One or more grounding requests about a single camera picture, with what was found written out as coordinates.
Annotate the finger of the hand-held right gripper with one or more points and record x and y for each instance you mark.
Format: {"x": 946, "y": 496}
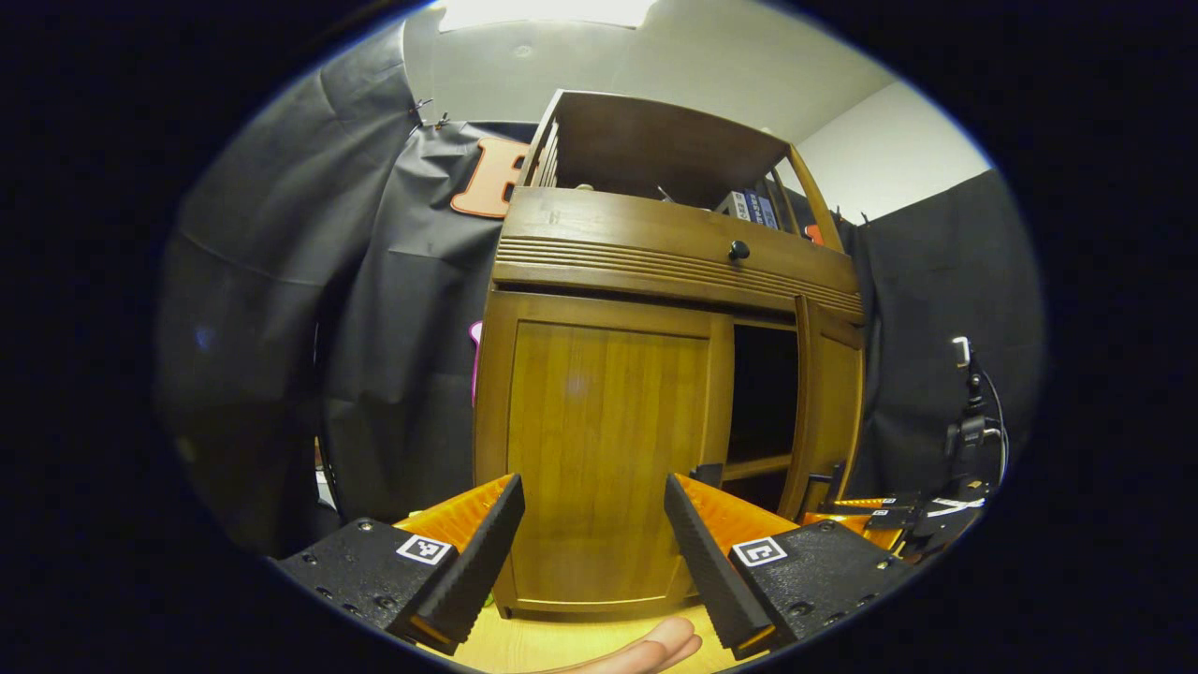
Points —
{"x": 884, "y": 503}
{"x": 875, "y": 524}

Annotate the white book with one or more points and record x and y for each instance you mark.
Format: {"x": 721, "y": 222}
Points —
{"x": 733, "y": 206}

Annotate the ceiling light panel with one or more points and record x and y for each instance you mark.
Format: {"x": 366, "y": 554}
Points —
{"x": 543, "y": 11}

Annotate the wooden double-door shoe cabinet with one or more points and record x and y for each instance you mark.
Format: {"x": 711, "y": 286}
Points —
{"x": 655, "y": 140}

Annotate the black backdrop cloth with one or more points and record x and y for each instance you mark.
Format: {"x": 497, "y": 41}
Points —
{"x": 281, "y": 328}

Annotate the grey-blue book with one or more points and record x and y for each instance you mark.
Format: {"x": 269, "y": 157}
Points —
{"x": 770, "y": 213}

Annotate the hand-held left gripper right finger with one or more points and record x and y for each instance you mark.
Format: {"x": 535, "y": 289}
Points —
{"x": 711, "y": 580}

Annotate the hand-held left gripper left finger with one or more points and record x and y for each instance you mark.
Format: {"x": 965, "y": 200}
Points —
{"x": 487, "y": 552}

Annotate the wooden drawer with black knob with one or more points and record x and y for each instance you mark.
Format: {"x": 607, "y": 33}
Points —
{"x": 608, "y": 225}

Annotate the wooden cabinet door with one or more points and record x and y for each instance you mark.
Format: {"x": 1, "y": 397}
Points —
{"x": 599, "y": 421}
{"x": 833, "y": 402}

